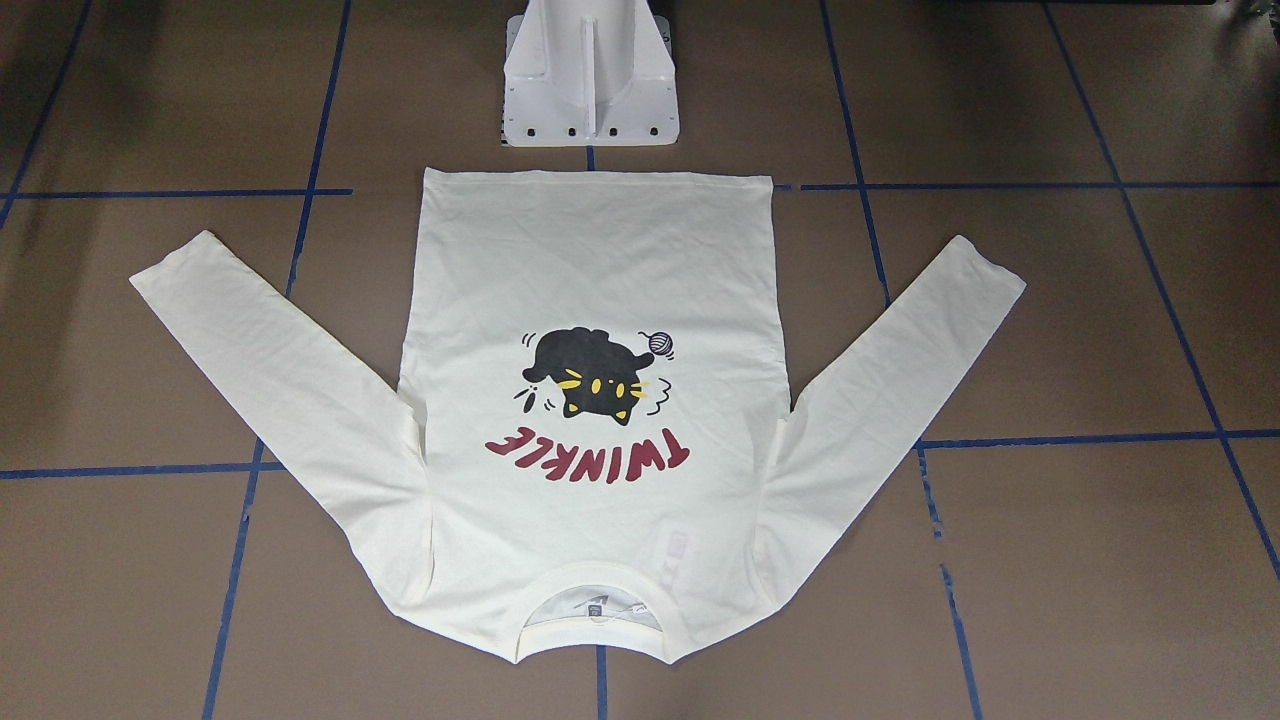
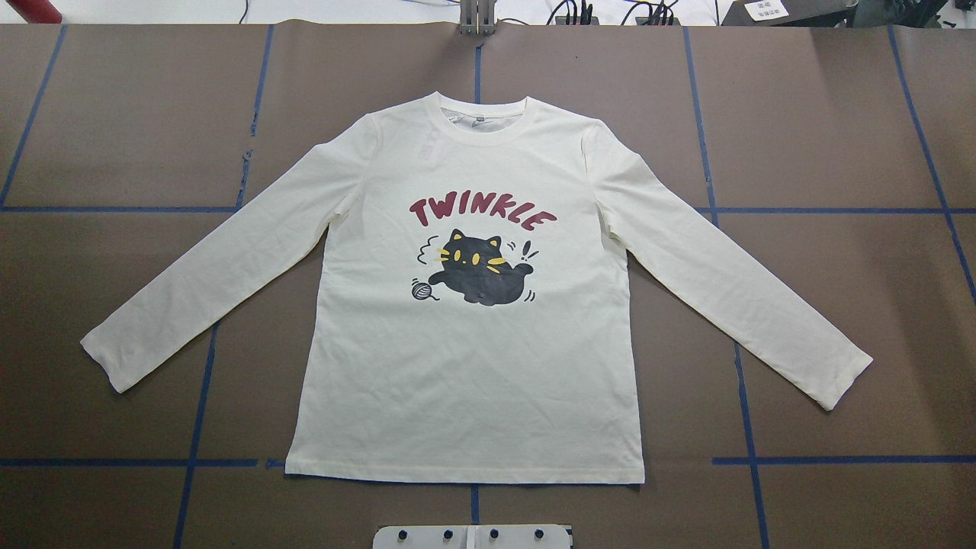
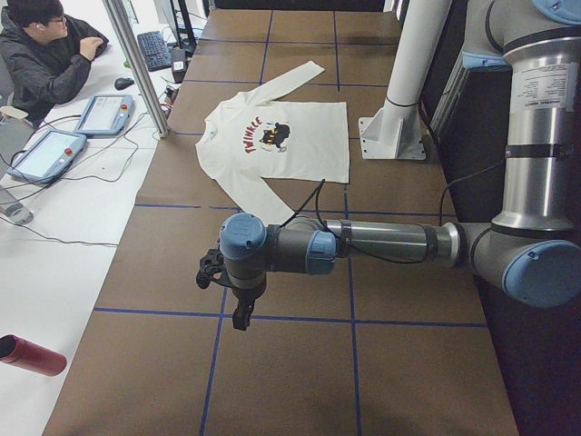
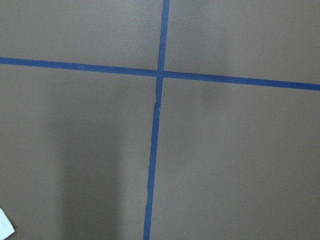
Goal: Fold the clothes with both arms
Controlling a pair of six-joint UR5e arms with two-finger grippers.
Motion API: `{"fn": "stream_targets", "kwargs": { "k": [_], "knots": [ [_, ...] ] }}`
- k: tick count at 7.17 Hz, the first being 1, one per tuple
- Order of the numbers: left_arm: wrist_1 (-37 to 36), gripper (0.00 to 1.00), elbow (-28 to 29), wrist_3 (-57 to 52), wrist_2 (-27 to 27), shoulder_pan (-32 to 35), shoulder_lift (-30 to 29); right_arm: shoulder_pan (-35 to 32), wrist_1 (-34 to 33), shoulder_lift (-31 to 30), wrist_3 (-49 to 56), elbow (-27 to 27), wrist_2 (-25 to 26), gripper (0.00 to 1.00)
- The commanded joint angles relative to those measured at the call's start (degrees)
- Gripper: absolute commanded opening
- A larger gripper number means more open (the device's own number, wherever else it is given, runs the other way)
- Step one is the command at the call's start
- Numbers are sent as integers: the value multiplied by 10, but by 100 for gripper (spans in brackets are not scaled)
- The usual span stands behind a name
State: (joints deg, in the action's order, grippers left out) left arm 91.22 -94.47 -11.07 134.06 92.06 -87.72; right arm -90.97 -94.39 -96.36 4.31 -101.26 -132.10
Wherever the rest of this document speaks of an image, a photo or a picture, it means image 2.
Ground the cream long-sleeve cat T-shirt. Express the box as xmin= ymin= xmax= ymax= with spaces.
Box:
xmin=81 ymin=93 xmax=872 ymax=484

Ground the black box with label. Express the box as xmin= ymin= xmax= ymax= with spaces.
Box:
xmin=721 ymin=1 xmax=858 ymax=27

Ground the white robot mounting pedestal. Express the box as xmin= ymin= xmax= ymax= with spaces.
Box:
xmin=372 ymin=524 xmax=574 ymax=548

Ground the red cylinder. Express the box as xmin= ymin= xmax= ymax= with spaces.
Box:
xmin=6 ymin=0 xmax=64 ymax=24

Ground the aluminium frame post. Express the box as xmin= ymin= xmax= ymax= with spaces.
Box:
xmin=457 ymin=0 xmax=497 ymax=36

